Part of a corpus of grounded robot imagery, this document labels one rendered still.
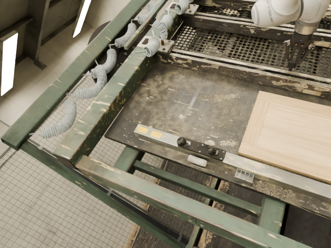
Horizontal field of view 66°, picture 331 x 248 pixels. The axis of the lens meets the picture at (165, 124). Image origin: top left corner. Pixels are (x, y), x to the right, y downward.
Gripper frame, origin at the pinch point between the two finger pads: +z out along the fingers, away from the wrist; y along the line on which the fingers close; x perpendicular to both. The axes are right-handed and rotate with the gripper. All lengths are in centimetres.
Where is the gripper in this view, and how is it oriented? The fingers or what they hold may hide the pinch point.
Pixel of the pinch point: (291, 66)
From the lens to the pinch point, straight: 139.9
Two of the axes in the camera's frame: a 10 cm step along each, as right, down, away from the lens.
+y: -9.0, -2.8, 3.4
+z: 1.2, 5.9, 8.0
